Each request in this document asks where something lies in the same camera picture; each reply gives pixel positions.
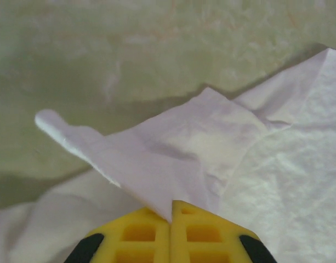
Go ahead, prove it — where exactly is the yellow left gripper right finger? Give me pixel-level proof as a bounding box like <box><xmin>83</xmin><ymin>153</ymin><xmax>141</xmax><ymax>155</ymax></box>
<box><xmin>170</xmin><ymin>200</ymin><xmax>275</xmax><ymax>263</ymax></box>

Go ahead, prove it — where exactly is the white t-shirt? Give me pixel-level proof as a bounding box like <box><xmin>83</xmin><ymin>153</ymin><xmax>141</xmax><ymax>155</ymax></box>
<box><xmin>0</xmin><ymin>48</ymin><xmax>336</xmax><ymax>263</ymax></box>

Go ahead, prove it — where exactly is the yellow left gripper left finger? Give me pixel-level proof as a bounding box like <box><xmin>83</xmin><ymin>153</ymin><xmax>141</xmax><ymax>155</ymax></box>
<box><xmin>65</xmin><ymin>207</ymin><xmax>171</xmax><ymax>263</ymax></box>

